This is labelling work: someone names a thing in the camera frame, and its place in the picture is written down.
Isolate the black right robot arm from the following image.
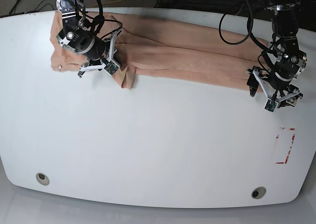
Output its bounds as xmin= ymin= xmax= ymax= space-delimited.
xmin=56 ymin=0 xmax=122 ymax=76

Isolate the peach t-shirt with emoji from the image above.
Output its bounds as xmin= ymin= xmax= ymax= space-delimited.
xmin=49 ymin=10 xmax=270 ymax=95

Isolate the right table grommet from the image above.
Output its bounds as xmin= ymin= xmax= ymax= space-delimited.
xmin=251 ymin=186 xmax=267 ymax=199

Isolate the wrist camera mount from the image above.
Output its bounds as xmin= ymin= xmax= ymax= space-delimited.
xmin=247 ymin=66 xmax=303 ymax=113
xmin=78 ymin=29 xmax=121 ymax=78

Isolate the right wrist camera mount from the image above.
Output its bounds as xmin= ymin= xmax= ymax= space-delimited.
xmin=78 ymin=29 xmax=121 ymax=78

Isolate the table grommet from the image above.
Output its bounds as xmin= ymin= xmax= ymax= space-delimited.
xmin=36 ymin=173 xmax=50 ymax=186
xmin=251 ymin=186 xmax=267 ymax=199

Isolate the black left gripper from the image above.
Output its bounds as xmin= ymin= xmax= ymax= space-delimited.
xmin=247 ymin=72 xmax=302 ymax=107

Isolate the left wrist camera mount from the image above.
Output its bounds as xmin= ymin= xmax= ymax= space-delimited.
xmin=247 ymin=66 xmax=303 ymax=113

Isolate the red tape rectangle marking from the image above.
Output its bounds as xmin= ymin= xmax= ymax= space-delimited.
xmin=273 ymin=127 xmax=296 ymax=165

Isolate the left table grommet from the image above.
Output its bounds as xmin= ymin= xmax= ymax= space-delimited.
xmin=36 ymin=173 xmax=50 ymax=186

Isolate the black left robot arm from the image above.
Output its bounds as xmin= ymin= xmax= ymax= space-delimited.
xmin=238 ymin=0 xmax=312 ymax=112

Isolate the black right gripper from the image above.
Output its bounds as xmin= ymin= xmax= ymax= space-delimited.
xmin=81 ymin=38 xmax=122 ymax=68

